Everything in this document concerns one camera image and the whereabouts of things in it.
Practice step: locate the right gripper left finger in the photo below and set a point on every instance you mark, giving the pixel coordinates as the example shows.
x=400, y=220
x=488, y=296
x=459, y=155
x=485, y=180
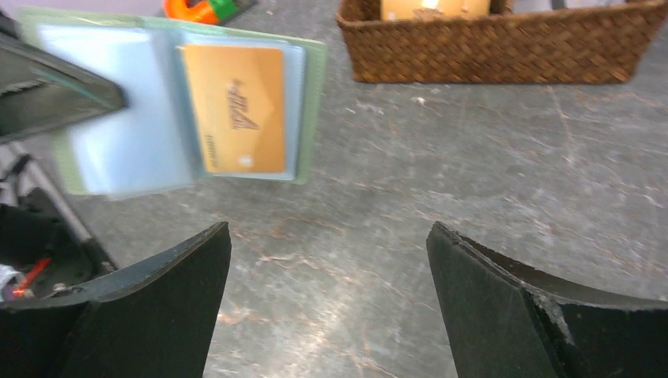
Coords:
x=151, y=319

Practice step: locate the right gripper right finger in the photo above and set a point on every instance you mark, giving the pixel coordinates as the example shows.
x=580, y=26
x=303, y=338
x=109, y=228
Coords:
x=508, y=319

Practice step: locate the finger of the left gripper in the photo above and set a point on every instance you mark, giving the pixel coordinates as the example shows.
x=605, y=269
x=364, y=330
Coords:
x=41, y=92

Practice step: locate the light blue card holder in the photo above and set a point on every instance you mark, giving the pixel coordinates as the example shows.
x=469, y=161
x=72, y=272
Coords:
x=152, y=145

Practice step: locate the gold credit card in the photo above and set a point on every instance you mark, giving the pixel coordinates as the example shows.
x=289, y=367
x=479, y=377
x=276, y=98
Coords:
x=431, y=9
x=237, y=94

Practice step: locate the orange letter e toy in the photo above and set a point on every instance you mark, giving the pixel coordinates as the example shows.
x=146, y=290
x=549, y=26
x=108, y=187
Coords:
x=199, y=12

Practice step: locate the green toy block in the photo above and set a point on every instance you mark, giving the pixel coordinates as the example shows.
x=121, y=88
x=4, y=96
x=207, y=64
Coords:
x=224, y=9

